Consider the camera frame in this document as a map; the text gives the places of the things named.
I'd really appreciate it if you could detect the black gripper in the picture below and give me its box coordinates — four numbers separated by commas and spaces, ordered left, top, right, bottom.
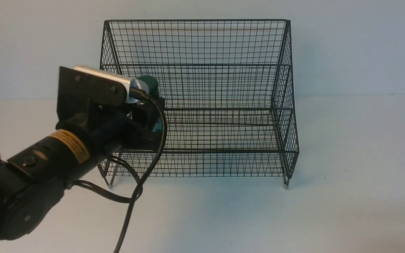
89, 101, 163, 151

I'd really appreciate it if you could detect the green-capped seasoning bottle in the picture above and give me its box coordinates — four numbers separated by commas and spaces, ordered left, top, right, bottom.
138, 75, 163, 132

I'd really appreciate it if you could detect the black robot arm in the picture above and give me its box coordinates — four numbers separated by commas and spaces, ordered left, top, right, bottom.
0, 102, 167, 240

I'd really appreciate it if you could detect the black camera cable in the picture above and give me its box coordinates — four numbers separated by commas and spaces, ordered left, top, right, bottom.
70, 88, 168, 253

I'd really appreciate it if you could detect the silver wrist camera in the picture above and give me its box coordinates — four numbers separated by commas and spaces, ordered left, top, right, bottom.
56, 65, 151, 121

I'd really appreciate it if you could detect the black wire mesh rack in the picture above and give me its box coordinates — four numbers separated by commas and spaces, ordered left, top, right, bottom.
99, 19, 300, 188

